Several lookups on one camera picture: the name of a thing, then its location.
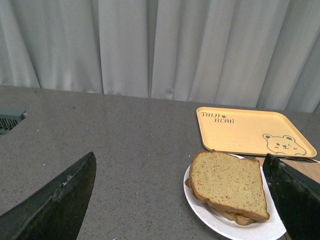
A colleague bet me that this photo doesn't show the white round plate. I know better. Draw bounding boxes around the white round plate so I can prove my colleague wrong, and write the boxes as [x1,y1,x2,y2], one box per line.
[183,164,286,240]

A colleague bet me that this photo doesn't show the yellow bear tray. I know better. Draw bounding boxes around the yellow bear tray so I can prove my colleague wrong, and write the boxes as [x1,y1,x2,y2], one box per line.
[196,107,317,158]

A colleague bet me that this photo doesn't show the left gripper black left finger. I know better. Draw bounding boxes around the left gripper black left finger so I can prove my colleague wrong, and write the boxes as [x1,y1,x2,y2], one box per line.
[0,152,97,240]

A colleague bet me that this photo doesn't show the bread slice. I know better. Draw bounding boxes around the bread slice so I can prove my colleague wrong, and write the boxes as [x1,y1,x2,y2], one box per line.
[184,178,256,226]
[188,151,270,222]

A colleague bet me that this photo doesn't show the wooden cutting board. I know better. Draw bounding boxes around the wooden cutting board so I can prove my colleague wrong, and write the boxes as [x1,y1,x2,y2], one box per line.
[254,156,320,185]

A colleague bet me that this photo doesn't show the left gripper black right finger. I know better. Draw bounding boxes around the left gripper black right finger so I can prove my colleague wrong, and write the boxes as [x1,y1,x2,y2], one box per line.
[262,153,320,240]

